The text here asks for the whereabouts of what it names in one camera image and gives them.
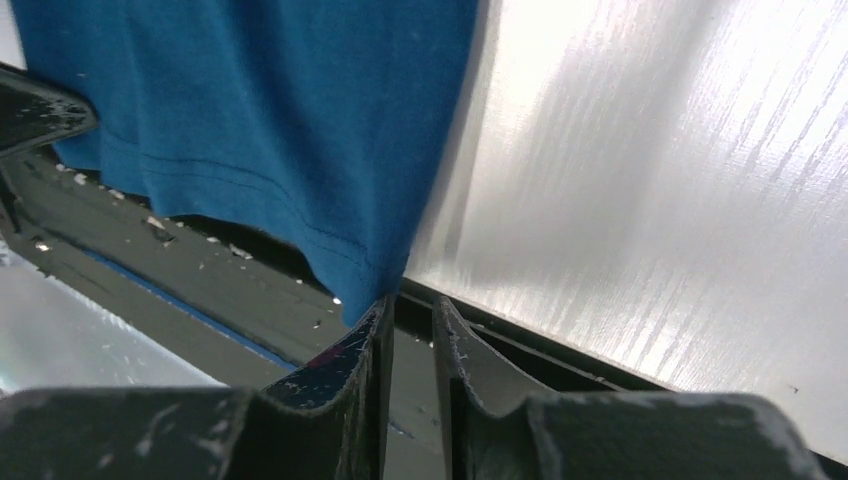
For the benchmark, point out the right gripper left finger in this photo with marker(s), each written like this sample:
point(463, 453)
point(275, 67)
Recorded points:
point(336, 405)

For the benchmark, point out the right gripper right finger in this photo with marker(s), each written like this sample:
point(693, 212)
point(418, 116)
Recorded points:
point(482, 403)

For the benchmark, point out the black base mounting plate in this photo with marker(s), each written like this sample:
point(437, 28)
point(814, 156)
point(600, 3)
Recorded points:
point(235, 432)

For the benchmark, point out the blue t shirt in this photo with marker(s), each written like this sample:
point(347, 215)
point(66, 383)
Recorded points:
point(321, 123)

